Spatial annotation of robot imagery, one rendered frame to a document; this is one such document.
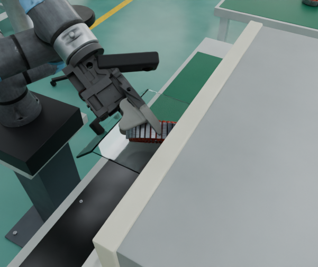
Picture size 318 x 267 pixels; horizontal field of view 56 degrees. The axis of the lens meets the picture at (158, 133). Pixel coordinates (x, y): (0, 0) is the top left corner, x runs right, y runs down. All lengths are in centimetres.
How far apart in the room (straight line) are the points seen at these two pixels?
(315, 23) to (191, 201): 179
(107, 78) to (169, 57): 236
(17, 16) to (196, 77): 75
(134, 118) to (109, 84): 8
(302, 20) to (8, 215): 200
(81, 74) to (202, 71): 91
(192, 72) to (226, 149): 110
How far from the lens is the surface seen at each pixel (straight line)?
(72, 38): 58
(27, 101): 112
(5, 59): 67
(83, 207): 93
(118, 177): 97
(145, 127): 52
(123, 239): 27
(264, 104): 39
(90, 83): 56
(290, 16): 202
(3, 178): 213
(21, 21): 101
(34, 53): 68
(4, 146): 110
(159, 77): 264
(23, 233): 185
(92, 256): 85
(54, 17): 59
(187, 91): 129
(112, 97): 54
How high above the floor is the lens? 156
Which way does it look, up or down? 47 degrees down
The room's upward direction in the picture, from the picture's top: straight up
